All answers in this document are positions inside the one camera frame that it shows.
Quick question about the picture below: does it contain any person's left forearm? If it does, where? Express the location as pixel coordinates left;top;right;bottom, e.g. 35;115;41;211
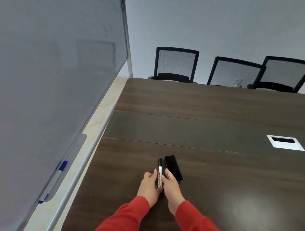
95;196;150;231

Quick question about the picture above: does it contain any black whiteboard eraser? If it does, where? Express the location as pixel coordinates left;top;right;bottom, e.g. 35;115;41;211
164;155;183;183

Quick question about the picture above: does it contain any person's left hand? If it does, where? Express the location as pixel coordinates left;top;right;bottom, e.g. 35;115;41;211
136;168;163;208

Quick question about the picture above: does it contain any black mesh office chair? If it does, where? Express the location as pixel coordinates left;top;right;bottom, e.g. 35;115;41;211
247;56;305;93
148;47;200;84
207;56;266;89

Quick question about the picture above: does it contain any silver table cable box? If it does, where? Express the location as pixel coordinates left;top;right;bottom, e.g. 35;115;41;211
267;135;305;151

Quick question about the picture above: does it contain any black and white whiteboard marker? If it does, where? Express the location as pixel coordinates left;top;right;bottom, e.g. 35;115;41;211
158;158;163;192

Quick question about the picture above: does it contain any blue capped whiteboard marker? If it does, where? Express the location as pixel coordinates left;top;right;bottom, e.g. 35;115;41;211
38;161;68;204

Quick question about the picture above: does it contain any person's right hand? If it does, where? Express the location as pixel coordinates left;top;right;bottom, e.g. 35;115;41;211
161;168;186;216

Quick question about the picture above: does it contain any large whiteboard on stand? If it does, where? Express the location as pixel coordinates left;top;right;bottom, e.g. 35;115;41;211
0;0;133;231

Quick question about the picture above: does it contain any person's right forearm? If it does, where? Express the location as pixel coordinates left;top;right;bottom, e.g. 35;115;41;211
175;200;221;231

